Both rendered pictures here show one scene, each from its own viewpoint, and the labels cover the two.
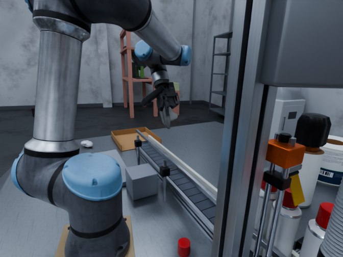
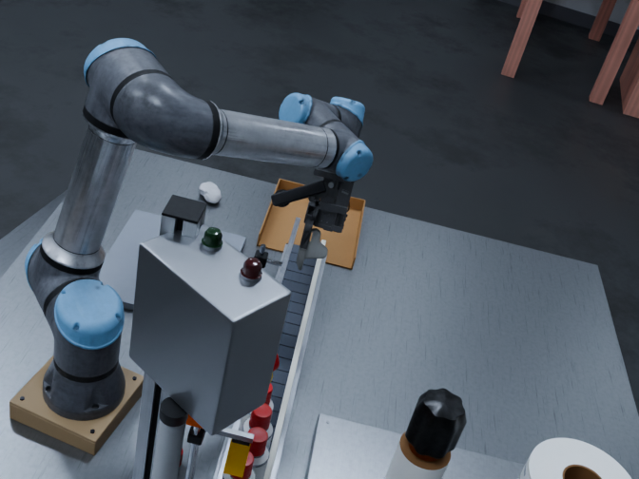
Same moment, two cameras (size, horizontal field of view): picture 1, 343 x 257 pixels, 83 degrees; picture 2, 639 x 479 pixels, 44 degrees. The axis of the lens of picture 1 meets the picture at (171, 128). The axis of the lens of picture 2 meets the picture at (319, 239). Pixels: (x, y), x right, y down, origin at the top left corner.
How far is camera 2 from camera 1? 1.04 m
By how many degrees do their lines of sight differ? 30
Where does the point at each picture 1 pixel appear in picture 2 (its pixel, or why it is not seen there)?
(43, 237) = (45, 340)
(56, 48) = (95, 154)
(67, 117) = (90, 230)
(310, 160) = (402, 466)
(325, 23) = (146, 341)
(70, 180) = (57, 312)
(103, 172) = (91, 319)
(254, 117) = not seen: hidden behind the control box
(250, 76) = not seen: hidden behind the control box
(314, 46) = (143, 350)
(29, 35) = not seen: outside the picture
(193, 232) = (207, 451)
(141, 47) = (288, 109)
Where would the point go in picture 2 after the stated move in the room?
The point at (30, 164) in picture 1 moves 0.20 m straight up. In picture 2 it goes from (40, 265) to (41, 172)
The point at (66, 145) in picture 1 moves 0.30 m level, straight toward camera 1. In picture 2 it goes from (81, 260) to (11, 376)
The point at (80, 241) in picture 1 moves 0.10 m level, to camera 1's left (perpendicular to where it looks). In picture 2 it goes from (55, 373) to (19, 345)
